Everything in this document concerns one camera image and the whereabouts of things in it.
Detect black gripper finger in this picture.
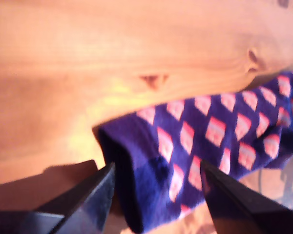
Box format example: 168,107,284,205
200,160,293,234
36,162,116,234

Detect purple pink patterned sock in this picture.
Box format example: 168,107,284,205
97,69,293,233

